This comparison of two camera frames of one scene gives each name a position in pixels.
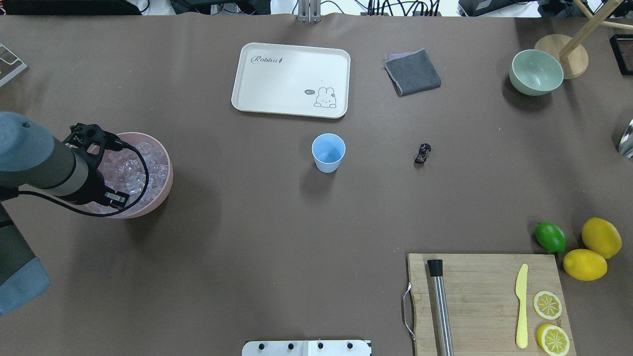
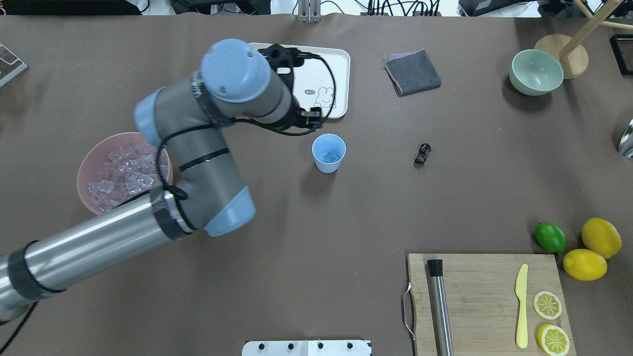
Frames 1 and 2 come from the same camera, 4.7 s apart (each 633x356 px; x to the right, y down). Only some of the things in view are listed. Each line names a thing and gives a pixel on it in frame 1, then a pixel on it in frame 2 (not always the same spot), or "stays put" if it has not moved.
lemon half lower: [554, 340] stays put
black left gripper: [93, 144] to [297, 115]
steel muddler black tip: [435, 268] stays put
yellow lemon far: [600, 235] stays put
